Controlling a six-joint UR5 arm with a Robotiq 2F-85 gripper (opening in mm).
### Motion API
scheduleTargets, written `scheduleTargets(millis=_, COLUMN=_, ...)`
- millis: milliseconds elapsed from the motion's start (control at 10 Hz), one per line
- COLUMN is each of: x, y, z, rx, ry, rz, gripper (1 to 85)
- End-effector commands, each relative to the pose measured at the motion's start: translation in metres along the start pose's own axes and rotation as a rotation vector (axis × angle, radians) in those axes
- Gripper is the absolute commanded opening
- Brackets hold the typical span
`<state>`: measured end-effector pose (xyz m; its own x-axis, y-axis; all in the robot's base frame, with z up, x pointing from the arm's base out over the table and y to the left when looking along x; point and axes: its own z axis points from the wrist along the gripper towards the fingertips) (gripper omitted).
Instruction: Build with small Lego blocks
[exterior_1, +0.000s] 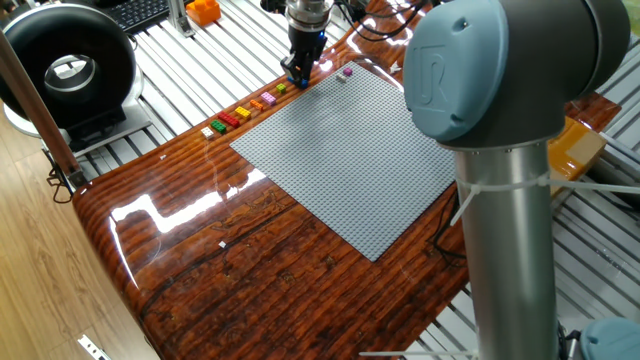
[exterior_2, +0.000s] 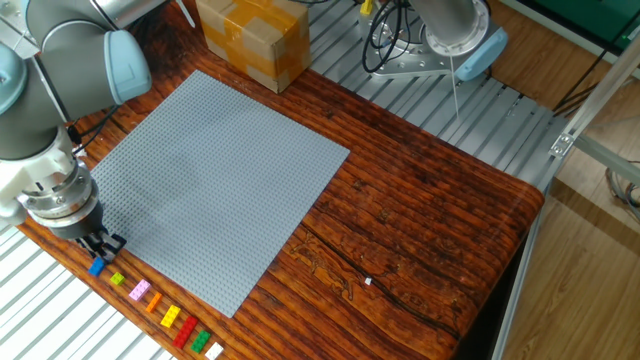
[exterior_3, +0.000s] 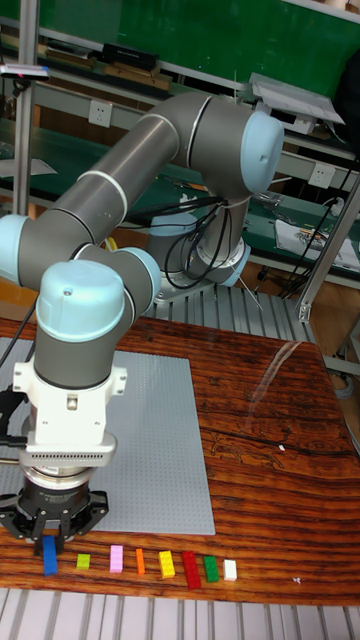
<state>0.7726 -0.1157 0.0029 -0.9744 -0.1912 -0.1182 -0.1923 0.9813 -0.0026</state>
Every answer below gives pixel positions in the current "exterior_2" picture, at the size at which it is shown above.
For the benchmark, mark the taped cardboard box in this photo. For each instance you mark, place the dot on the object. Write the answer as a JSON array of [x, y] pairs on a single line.
[[255, 40]]

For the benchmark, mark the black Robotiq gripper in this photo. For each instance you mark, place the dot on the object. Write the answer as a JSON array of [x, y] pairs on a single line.
[[82, 227]]

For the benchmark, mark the aluminium frame beam with bracket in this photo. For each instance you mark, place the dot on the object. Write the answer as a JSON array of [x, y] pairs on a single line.
[[600, 95]]

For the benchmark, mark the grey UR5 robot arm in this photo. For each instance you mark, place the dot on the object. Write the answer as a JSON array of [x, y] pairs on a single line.
[[65, 75]]

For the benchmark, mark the thin orange Lego brick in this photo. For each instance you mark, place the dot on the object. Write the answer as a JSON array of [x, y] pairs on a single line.
[[153, 302]]

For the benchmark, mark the pink Lego brick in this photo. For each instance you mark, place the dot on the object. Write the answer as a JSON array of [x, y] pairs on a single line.
[[139, 290]]

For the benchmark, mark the wide white Lego brick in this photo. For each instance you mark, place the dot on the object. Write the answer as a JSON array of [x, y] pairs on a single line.
[[214, 351]]

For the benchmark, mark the green Lego brick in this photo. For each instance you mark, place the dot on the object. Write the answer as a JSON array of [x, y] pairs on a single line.
[[201, 341]]

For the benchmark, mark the yellow Lego brick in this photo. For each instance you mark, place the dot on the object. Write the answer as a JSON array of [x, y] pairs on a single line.
[[170, 316]]

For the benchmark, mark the small lime Lego brick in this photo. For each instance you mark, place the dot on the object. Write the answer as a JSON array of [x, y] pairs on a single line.
[[117, 279]]

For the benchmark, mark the grey Lego baseplate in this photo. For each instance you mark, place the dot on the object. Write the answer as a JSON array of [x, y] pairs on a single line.
[[225, 190]]

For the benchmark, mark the long red Lego brick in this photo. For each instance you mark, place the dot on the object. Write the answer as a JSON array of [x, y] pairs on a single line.
[[185, 332]]

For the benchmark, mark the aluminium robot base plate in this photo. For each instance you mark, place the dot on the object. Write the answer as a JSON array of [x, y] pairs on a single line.
[[407, 65]]

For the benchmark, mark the long blue Lego brick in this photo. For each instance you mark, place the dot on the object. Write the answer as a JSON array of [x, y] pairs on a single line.
[[96, 267]]

